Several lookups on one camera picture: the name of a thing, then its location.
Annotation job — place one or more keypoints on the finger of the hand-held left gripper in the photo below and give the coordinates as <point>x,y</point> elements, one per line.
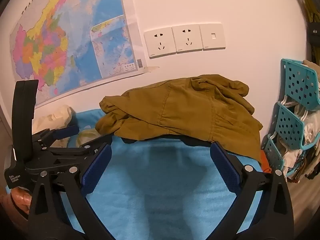
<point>67,131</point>
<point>96,145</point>

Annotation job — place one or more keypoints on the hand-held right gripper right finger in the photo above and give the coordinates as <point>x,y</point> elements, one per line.
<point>225,165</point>

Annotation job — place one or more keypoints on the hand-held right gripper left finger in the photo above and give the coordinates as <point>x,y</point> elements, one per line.
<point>97,167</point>

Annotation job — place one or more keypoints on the olive green jacket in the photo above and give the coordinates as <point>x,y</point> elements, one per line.
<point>187,110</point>

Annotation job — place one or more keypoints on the white clothes in rack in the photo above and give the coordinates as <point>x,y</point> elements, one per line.
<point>310,130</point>

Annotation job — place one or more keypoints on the person's left hand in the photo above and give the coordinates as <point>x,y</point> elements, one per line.
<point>22,198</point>

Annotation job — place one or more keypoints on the cream pillow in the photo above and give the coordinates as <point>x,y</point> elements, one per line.
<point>57,116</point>

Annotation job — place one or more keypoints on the orange cloth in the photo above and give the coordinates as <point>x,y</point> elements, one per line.
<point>266,165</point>

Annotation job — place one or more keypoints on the blue blanket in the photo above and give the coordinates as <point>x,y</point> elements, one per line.
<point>160,180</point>

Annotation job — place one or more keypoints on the teal plastic basket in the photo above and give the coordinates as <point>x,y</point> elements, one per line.
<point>300,80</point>

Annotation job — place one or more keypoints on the yellow hanging garment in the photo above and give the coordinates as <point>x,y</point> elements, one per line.
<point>312,7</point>

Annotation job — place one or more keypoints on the colourful wall map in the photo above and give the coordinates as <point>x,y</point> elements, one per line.
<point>62,30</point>

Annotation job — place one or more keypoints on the white wall socket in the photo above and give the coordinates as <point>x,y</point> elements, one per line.
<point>160,42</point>
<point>187,38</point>

